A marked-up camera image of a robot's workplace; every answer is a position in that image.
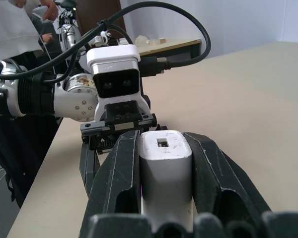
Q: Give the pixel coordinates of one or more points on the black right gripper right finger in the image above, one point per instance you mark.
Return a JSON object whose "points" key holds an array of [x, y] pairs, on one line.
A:
{"points": [[221, 178]]}

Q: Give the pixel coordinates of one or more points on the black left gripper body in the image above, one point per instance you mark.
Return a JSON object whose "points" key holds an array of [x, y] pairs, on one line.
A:
{"points": [[119, 116]]}

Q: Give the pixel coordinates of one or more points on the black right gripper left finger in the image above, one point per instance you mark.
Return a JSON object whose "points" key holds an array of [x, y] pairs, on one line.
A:
{"points": [[109, 178]]}

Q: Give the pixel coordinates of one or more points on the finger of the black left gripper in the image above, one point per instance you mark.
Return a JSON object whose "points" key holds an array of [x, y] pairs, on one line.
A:
{"points": [[162, 127], [88, 168]]}

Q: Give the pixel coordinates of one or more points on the white charger block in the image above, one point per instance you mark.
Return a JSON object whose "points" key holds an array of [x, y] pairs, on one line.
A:
{"points": [[165, 173]]}

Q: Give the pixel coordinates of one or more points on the bare hand with grey sleeve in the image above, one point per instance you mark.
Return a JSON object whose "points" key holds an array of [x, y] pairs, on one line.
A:
{"points": [[47, 37]]}

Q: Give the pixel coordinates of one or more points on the bare hand of bystander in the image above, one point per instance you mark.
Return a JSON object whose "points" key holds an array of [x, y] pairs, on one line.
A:
{"points": [[50, 11]]}

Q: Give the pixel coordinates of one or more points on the white lumpy object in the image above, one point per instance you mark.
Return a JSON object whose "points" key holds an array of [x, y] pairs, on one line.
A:
{"points": [[141, 39]]}

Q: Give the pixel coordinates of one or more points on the wooden side table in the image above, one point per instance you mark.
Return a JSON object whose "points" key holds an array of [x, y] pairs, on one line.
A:
{"points": [[169, 47]]}

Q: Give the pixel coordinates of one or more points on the pale wooden blocks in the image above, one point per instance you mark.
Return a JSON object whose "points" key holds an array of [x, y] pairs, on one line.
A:
{"points": [[157, 40]]}

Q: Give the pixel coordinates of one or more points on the silver background robot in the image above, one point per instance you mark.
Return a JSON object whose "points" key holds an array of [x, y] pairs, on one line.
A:
{"points": [[69, 32]]}

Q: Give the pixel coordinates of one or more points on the brown door panel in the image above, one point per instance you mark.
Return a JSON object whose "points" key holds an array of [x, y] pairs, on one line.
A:
{"points": [[99, 12]]}

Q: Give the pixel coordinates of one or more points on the person in white shirt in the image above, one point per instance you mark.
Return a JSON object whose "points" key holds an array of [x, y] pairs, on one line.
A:
{"points": [[10, 27]]}

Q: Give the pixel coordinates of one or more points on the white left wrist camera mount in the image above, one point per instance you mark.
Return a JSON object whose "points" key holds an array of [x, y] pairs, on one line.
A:
{"points": [[114, 53]]}

